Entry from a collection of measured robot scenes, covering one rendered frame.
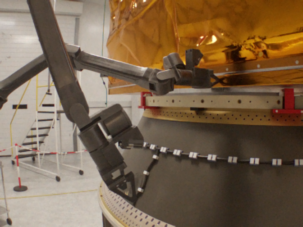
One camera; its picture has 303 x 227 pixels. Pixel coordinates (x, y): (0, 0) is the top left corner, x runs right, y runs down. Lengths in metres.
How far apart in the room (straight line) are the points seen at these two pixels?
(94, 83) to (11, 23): 3.62
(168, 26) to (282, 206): 0.96
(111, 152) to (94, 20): 8.77
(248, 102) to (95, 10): 8.73
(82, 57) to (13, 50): 7.57
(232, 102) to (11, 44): 7.99
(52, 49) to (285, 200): 0.82
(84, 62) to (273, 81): 0.66
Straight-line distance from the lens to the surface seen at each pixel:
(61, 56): 0.60
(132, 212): 1.12
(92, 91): 8.83
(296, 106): 0.94
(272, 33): 0.82
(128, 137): 0.62
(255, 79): 0.89
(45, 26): 0.62
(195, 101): 1.02
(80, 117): 0.58
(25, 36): 8.62
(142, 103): 1.34
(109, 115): 0.61
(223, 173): 0.92
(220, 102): 0.97
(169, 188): 1.02
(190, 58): 0.92
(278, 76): 0.84
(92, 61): 0.96
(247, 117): 0.97
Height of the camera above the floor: 1.69
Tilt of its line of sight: 3 degrees down
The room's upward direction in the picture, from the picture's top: straight up
